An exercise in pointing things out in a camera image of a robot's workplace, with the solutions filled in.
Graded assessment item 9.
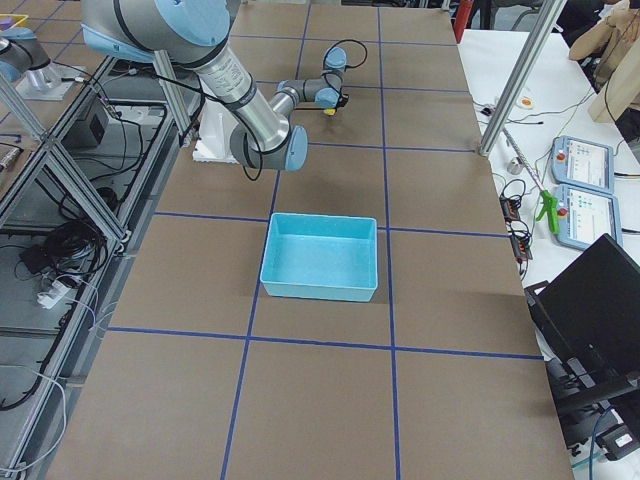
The white power strip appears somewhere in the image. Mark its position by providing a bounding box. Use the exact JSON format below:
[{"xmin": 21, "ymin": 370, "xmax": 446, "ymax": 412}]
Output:
[{"xmin": 36, "ymin": 280, "xmax": 72, "ymax": 310}]

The silver grabber stick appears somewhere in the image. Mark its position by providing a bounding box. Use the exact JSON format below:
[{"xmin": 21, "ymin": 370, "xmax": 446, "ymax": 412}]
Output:
[{"xmin": 502, "ymin": 127, "xmax": 560, "ymax": 235}]

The aluminium frame side rail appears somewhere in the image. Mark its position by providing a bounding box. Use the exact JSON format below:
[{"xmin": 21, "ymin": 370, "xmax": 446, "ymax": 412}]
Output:
[{"xmin": 1, "ymin": 58, "xmax": 202, "ymax": 479}]

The black usb hub orange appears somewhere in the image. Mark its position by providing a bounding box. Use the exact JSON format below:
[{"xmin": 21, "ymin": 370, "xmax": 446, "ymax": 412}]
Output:
[{"xmin": 499, "ymin": 197, "xmax": 521, "ymax": 223}]

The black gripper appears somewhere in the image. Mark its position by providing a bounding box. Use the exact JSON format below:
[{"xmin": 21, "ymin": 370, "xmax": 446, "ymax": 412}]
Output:
[{"xmin": 335, "ymin": 93, "xmax": 349, "ymax": 108}]

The near blue teach pendant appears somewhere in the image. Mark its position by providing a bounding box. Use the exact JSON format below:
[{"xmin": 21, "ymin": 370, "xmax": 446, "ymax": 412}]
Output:
[{"xmin": 555, "ymin": 184, "xmax": 623, "ymax": 250}]

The small silver metal weight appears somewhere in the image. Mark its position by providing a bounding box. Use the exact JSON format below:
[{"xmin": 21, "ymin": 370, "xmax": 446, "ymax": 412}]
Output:
[{"xmin": 507, "ymin": 157, "xmax": 524, "ymax": 176}]

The aluminium frame post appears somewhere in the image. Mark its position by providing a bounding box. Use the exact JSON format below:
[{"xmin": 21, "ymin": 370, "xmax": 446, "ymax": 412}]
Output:
[{"xmin": 478, "ymin": 0, "xmax": 567, "ymax": 157}]

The far blue teach pendant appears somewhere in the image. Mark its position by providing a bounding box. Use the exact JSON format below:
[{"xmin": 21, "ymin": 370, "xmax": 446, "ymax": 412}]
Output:
[{"xmin": 551, "ymin": 135, "xmax": 614, "ymax": 194}]

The light blue plastic bin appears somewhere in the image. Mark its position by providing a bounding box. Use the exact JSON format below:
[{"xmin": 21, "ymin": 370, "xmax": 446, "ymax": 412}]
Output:
[{"xmin": 260, "ymin": 213, "xmax": 378, "ymax": 302}]

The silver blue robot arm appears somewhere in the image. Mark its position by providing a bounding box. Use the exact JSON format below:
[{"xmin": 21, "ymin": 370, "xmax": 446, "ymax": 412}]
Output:
[{"xmin": 81, "ymin": 0, "xmax": 350, "ymax": 171}]

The fried egg toy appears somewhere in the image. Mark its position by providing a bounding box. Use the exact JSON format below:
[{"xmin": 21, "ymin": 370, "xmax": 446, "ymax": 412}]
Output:
[{"xmin": 519, "ymin": 97, "xmax": 533, "ymax": 110}]

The blue teach pendant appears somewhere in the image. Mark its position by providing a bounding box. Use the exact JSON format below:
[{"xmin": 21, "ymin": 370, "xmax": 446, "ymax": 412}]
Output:
[
  {"xmin": 555, "ymin": 184, "xmax": 623, "ymax": 250},
  {"xmin": 551, "ymin": 135, "xmax": 614, "ymax": 194}
]

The black cable bundle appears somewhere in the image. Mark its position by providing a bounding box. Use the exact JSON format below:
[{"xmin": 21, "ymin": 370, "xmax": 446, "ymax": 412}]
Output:
[{"xmin": 14, "ymin": 184, "xmax": 121, "ymax": 281}]

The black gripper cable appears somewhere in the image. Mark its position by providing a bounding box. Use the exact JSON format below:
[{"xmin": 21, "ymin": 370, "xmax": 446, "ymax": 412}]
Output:
[{"xmin": 319, "ymin": 39, "xmax": 369, "ymax": 76}]

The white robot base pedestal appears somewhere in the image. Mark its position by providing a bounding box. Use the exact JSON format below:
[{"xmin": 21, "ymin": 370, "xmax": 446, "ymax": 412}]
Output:
[{"xmin": 192, "ymin": 100, "xmax": 238, "ymax": 164}]

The black laptop on stand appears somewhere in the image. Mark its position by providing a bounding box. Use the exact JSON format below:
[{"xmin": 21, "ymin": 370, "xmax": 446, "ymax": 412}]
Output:
[{"xmin": 525, "ymin": 234, "xmax": 639, "ymax": 433}]

